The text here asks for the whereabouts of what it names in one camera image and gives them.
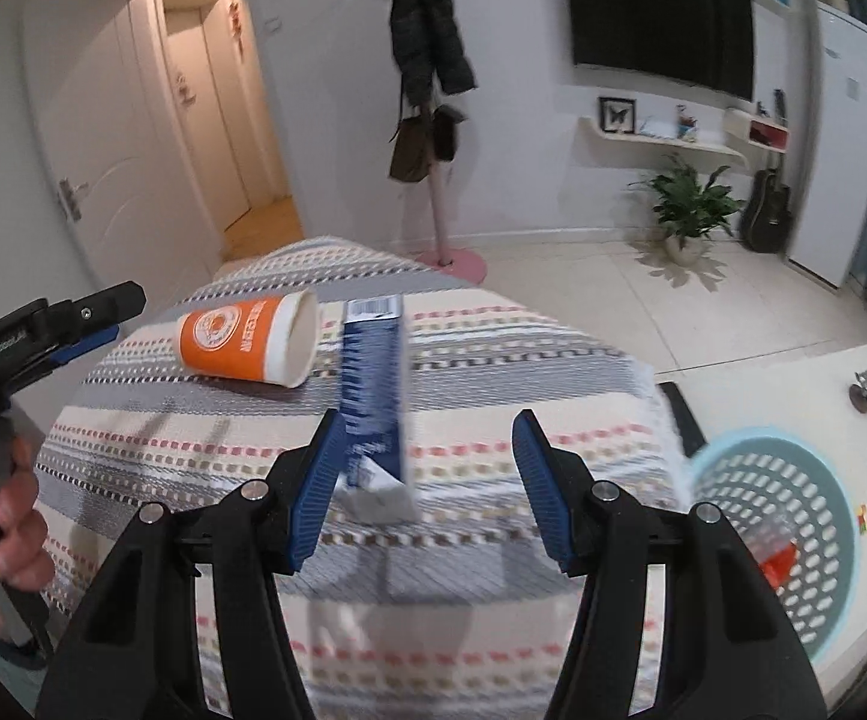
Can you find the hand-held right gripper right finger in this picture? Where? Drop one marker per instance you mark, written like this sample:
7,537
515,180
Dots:
546,487

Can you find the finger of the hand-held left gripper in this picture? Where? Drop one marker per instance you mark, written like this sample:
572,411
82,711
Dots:
114,298
88,343

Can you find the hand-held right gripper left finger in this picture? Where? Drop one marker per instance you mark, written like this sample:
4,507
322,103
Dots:
321,487

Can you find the dark blue cardboard box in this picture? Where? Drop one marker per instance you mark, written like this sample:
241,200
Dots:
373,375

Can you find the light blue plastic basket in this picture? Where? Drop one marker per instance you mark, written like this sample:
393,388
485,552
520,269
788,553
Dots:
763,435

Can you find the person's left hand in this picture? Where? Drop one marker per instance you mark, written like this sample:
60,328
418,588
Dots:
21,495

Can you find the orange paper cup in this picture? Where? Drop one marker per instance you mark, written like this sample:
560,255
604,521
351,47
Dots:
231,341

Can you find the striped woven blanket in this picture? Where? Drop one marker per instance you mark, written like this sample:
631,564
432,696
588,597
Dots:
478,360

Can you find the black flat object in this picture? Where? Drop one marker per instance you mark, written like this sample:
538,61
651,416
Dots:
684,420

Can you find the white room door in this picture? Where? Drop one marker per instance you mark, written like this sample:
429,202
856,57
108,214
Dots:
103,127

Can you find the white hallway door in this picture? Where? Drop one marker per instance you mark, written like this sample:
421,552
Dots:
208,90

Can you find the white floor mat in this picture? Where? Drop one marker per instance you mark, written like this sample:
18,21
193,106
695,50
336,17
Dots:
778,382

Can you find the red hanging ornament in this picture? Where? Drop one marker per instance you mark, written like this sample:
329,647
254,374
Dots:
237,19

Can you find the green potted plant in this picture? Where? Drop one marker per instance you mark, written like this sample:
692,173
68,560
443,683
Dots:
692,199

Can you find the brown hanging bag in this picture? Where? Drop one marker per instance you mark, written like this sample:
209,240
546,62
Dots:
411,150

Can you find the black guitar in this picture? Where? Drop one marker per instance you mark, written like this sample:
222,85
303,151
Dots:
767,214

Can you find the curved white low shelf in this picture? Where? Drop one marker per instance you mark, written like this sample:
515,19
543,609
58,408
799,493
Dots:
658,144

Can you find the black hanging bag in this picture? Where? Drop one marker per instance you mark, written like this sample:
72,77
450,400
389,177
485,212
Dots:
447,135

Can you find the black padded jacket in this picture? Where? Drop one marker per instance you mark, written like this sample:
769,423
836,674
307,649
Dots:
426,30

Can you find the white standing air conditioner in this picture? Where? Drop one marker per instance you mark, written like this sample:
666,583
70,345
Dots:
838,150

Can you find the black ornament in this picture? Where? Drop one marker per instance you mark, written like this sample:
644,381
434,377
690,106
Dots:
780,105

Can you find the butterfly picture frame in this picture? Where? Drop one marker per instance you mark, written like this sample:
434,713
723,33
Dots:
618,116

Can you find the black wall television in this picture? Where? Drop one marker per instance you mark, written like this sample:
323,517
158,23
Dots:
658,15

